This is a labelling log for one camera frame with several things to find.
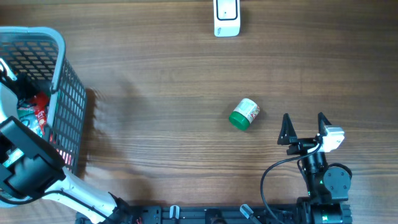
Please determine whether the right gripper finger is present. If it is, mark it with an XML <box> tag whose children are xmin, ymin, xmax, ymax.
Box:
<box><xmin>318</xmin><ymin>112</ymin><xmax>331</xmax><ymax>136</ymax></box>
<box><xmin>277</xmin><ymin>113</ymin><xmax>297</xmax><ymax>145</ymax></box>

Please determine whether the green lid white jar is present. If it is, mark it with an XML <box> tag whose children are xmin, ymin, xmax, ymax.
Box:
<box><xmin>229</xmin><ymin>98</ymin><xmax>260</xmax><ymax>131</ymax></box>

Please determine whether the red Nescafe coffee stick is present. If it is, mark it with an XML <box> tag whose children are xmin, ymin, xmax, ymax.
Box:
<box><xmin>29</xmin><ymin>91</ymin><xmax>50</xmax><ymax>134</ymax></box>

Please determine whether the large green snack bag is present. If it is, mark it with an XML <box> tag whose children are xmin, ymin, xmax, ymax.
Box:
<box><xmin>17</xmin><ymin>103</ymin><xmax>43</xmax><ymax>137</ymax></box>

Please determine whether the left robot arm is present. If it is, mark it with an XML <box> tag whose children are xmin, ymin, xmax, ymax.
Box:
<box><xmin>1</xmin><ymin>60</ymin><xmax>133</xmax><ymax>223</ymax></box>

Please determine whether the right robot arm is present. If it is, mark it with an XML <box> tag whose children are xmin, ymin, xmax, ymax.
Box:
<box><xmin>277</xmin><ymin>113</ymin><xmax>352</xmax><ymax>204</ymax></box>

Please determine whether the white barcode scanner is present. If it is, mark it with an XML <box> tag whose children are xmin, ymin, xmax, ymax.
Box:
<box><xmin>213</xmin><ymin>0</ymin><xmax>241</xmax><ymax>37</ymax></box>

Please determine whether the grey mesh shopping basket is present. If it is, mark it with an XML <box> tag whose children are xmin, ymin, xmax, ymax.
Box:
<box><xmin>1</xmin><ymin>27</ymin><xmax>87</xmax><ymax>175</ymax></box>

